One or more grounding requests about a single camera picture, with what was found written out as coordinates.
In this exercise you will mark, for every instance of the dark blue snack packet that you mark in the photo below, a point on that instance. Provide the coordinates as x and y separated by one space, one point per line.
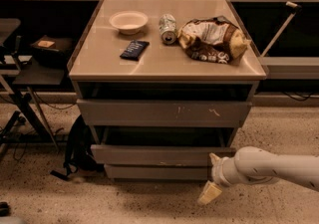
134 50

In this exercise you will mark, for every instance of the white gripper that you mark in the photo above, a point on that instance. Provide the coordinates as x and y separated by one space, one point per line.
217 172

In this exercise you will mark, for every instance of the black backpack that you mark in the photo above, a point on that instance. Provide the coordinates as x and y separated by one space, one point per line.
78 154

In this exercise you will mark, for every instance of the dark side desk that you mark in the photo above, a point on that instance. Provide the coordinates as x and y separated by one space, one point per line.
30 76

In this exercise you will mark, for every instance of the green white soda can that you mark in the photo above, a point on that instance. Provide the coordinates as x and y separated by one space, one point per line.
167 29

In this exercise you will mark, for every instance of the black box with label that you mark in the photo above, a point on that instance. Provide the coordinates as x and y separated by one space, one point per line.
52 52

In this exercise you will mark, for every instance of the white stick with handle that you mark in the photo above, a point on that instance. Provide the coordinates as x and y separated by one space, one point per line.
295 8

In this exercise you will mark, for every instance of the grey drawer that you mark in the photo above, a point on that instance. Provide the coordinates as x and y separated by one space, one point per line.
157 172
166 146
164 113

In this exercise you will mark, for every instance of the white paper bowl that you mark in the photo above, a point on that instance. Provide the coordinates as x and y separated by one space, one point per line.
129 22

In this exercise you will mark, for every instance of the grey low shelf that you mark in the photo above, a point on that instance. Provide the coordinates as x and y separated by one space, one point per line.
291 68

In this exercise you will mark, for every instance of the brown white chip bag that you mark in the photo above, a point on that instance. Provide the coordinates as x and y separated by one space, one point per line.
213 40

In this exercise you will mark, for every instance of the grey drawer cabinet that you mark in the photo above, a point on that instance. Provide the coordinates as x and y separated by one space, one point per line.
163 73

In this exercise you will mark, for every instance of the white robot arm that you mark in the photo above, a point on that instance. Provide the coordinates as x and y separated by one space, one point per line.
251 165

